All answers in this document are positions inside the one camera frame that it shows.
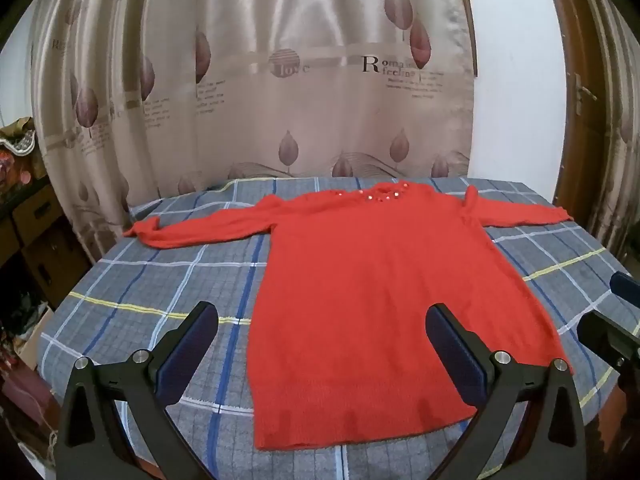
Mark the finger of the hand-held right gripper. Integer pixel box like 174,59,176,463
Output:
576,310,640,367
610,271,640,307

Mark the metal door handle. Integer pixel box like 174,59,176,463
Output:
575,72,599,117

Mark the brown wooden door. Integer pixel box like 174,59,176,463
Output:
542,0,640,261

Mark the grey plaid blanket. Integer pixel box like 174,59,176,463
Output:
40,176,636,480

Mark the red knit sweater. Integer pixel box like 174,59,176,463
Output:
122,182,575,453

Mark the patterned cloth bundle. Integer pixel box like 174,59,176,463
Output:
0,116,37,157

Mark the wooden cabinet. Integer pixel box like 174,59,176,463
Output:
0,180,91,306

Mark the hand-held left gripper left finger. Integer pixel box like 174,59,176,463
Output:
54,301,219,480

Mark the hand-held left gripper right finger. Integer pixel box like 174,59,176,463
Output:
425,302,587,480

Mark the beige leaf print curtain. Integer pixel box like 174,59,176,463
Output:
30,0,476,261

